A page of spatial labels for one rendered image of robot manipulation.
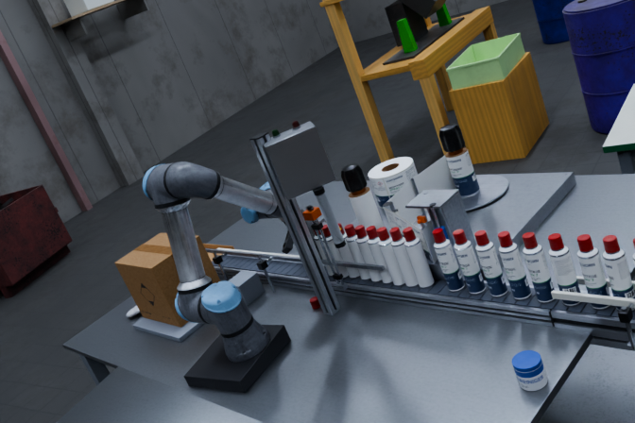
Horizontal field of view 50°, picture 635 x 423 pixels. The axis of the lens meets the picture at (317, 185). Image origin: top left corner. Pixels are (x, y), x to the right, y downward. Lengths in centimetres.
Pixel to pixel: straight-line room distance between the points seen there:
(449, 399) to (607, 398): 95
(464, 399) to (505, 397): 10
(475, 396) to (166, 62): 914
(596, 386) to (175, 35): 899
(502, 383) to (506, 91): 359
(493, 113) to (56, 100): 585
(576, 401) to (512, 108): 299
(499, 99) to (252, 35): 737
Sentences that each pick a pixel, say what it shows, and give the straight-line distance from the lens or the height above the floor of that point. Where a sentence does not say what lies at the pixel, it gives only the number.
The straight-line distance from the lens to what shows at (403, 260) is 220.
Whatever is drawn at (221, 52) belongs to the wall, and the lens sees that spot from 1138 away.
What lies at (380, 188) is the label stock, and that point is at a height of 98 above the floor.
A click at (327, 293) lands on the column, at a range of 235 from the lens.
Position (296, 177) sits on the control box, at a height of 134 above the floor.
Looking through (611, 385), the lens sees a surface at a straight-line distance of 273.
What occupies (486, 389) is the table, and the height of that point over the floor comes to 83.
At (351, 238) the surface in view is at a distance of 233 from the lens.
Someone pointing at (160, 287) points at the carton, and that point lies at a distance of 267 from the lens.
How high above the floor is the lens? 197
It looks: 18 degrees down
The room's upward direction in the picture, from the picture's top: 22 degrees counter-clockwise
